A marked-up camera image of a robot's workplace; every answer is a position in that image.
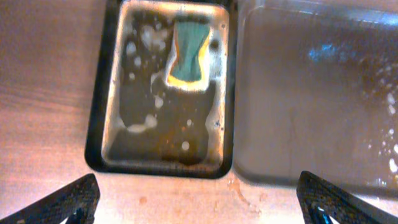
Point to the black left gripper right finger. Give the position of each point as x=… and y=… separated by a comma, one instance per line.
x=323, y=202

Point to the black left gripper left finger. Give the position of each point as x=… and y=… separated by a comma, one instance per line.
x=73, y=203

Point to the yellow green scrub sponge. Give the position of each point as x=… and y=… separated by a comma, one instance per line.
x=188, y=62

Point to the black tray with soapy water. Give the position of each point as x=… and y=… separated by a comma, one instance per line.
x=138, y=124

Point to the dark brown serving tray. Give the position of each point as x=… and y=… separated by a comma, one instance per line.
x=316, y=90

